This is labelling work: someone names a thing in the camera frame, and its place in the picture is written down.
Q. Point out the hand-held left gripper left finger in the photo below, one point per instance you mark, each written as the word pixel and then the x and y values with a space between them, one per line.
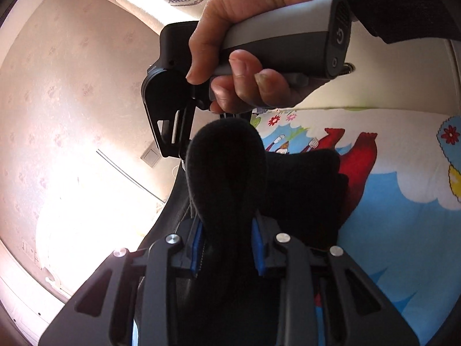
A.
pixel 196 248

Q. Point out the black pants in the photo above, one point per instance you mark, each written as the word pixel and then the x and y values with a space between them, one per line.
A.
pixel 227 169

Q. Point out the beige wall switch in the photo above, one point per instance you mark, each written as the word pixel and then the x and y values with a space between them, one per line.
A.
pixel 150 157

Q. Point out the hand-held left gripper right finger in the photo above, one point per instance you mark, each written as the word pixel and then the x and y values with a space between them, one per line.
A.
pixel 259 250

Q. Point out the person's right forearm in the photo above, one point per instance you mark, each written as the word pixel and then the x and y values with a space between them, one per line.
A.
pixel 396 0

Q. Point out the cartoon printed bed sheet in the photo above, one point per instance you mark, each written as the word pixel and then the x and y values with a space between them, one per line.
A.
pixel 396 205

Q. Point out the white cabinet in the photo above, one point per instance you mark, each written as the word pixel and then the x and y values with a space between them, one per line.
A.
pixel 396 79

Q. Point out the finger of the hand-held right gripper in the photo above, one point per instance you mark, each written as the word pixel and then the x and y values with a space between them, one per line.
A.
pixel 169 140

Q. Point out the striped ship print cloth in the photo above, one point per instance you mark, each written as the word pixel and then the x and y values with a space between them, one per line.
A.
pixel 144 3

